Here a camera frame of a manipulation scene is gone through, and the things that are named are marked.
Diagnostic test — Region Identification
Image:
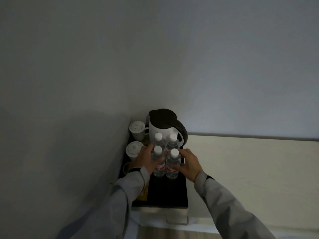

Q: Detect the person's left hand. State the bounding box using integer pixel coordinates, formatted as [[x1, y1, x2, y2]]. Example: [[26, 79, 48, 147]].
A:
[[133, 144, 165, 176]]

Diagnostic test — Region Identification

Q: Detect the person's right hand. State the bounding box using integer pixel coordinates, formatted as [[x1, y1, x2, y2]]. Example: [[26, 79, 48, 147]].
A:
[[171, 148, 203, 183]]

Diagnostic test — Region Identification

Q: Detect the clear plastic water bottle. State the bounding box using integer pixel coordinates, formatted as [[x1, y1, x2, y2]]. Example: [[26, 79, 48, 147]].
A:
[[151, 146, 167, 178], [165, 133, 179, 154], [165, 148, 182, 179], [153, 133, 166, 153]]

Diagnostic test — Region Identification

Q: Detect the person's left forearm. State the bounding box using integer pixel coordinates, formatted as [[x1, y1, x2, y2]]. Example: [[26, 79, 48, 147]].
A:
[[56, 167, 150, 239]]

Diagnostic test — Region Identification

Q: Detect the person's right forearm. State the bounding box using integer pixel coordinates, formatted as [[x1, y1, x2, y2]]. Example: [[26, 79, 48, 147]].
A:
[[194, 171, 276, 239]]

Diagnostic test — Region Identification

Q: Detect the black serving tray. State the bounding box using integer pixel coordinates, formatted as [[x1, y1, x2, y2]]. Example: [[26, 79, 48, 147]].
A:
[[119, 135, 189, 208]]

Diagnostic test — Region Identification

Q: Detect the white lidded ceramic cup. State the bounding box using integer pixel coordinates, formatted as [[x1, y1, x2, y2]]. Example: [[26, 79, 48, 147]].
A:
[[129, 121, 149, 142], [125, 141, 144, 162]]

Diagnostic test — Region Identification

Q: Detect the yellow packet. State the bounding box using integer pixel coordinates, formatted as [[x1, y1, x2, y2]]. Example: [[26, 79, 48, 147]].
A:
[[137, 180, 150, 201]]

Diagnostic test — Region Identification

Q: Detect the white electric kettle black lid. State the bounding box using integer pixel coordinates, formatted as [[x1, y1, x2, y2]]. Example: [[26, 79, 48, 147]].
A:
[[149, 109, 188, 149]]

